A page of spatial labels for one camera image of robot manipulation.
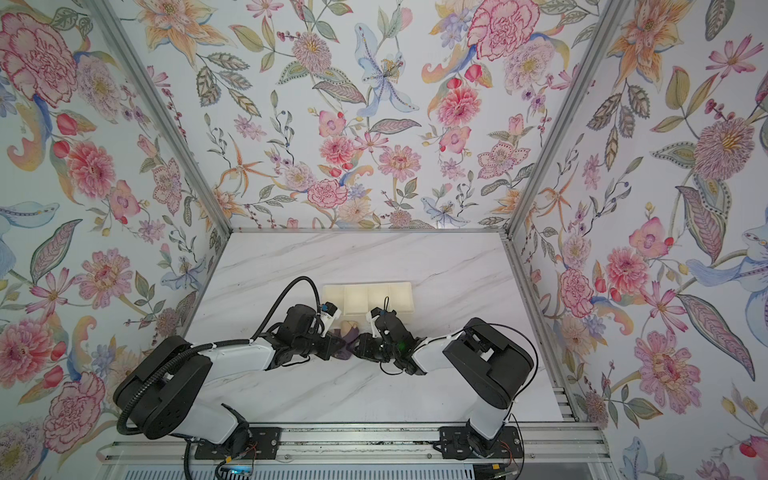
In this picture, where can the cream compartment tray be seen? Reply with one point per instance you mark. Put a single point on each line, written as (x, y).
(360, 298)

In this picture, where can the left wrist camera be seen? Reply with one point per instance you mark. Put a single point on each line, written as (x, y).
(329, 314)

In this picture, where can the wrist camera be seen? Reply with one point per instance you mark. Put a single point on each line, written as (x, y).
(372, 316)
(329, 314)

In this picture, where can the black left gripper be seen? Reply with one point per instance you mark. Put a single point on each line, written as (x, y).
(328, 349)

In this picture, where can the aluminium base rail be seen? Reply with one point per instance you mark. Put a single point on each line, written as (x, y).
(550, 450)

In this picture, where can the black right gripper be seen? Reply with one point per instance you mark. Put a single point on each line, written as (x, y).
(364, 348)

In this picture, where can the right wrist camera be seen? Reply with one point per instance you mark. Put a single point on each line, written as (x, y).
(372, 316)

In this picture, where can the aluminium corner post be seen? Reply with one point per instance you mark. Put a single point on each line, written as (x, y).
(606, 27)
(116, 37)

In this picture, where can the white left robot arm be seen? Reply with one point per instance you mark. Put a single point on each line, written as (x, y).
(159, 397)

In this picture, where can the purple sock with beige toe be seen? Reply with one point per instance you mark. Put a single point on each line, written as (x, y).
(348, 332)

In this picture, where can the aluminium corner post left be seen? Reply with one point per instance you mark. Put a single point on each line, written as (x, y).
(116, 37)

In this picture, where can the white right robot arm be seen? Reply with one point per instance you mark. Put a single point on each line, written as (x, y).
(495, 367)

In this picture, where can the aluminium corner post right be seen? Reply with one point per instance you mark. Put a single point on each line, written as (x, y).
(606, 27)

